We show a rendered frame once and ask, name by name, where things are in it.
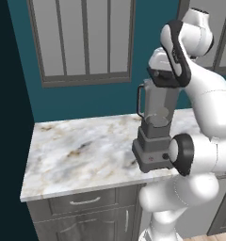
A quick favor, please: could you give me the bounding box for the grey blender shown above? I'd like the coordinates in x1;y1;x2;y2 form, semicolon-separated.
131;78;183;174

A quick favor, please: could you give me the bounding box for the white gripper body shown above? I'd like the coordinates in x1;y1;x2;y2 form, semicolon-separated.
148;48;173;72

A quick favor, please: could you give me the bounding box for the silver drawer handle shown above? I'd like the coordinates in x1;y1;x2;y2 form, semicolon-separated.
69;196;102;206

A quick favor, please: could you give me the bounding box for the grey cupboard door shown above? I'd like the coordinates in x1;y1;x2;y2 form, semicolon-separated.
33;205;137;241

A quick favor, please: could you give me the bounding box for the black blender lid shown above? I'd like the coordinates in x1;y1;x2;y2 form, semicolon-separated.
146;67;183;89

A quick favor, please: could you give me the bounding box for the grey framed window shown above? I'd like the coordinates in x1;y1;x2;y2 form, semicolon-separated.
177;0;226;76
26;0;137;88

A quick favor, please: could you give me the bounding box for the silver cupboard door handle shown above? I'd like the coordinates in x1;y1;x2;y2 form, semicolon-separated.
123;209;130;233

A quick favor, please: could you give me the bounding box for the grey drawer front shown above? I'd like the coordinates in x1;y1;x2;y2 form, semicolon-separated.
48;187;118;217

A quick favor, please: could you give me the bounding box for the dark grey cabinet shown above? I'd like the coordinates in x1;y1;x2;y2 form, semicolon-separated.
206;179;226;237

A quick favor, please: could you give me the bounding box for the grey base cabinet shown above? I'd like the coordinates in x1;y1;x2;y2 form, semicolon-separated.
25;183;148;241

